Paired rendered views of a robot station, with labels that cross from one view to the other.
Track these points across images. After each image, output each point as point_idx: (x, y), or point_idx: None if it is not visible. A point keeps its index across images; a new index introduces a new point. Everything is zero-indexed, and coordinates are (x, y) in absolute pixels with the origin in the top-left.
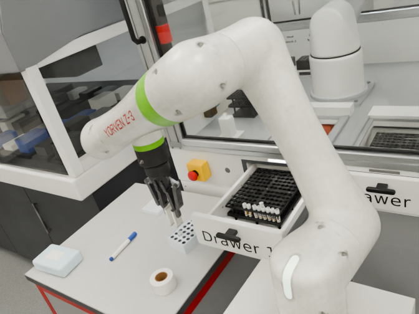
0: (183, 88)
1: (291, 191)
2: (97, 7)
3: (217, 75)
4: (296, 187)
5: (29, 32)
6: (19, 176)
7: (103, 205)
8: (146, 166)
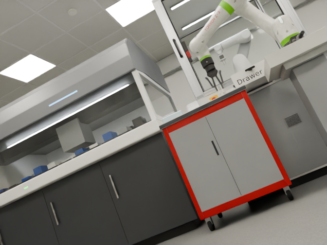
0: None
1: None
2: (146, 69)
3: None
4: None
5: (134, 60)
6: (112, 144)
7: (166, 142)
8: (208, 62)
